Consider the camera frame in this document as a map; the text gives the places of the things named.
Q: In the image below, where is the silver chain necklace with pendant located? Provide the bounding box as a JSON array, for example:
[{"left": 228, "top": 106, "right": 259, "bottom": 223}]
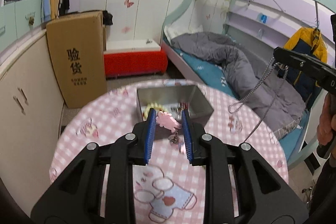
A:
[{"left": 227, "top": 57, "right": 289, "bottom": 144}]

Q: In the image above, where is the pink charm keychain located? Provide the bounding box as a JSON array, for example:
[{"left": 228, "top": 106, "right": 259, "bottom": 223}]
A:
[{"left": 155, "top": 111, "right": 186, "bottom": 154}]

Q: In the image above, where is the cream bead bracelet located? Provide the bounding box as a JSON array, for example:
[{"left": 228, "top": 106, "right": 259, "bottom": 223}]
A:
[{"left": 142, "top": 102, "right": 169, "bottom": 119}]

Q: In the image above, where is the person's right hand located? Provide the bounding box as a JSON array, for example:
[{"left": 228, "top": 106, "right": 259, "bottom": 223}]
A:
[{"left": 317, "top": 94, "right": 335, "bottom": 145}]

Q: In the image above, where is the yellow navy jacket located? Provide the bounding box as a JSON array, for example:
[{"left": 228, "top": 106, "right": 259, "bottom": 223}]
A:
[{"left": 273, "top": 27, "right": 327, "bottom": 110}]

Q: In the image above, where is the grey duvet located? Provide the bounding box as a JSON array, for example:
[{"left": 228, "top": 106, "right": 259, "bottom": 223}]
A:
[{"left": 170, "top": 32, "right": 306, "bottom": 139}]

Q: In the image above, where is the beige low cabinet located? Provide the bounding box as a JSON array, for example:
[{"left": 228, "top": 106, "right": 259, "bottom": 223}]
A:
[{"left": 1, "top": 31, "right": 64, "bottom": 214}]

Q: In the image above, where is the teal bed sheet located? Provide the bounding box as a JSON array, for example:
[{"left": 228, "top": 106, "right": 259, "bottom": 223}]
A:
[{"left": 162, "top": 43, "right": 310, "bottom": 161}]

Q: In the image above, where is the grey metal tin box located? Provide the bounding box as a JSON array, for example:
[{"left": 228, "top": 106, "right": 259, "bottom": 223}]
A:
[{"left": 136, "top": 85, "right": 214, "bottom": 140}]

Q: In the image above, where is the red storage bench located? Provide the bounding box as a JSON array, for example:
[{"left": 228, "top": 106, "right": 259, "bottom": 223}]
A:
[{"left": 104, "top": 39, "right": 168, "bottom": 78}]

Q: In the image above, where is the brown cardboard box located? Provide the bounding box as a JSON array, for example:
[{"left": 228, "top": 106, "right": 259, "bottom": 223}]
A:
[{"left": 46, "top": 11, "right": 107, "bottom": 109}]

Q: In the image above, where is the teal drawer unit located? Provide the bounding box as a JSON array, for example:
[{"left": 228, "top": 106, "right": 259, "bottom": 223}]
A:
[{"left": 0, "top": 0, "right": 42, "bottom": 52}]

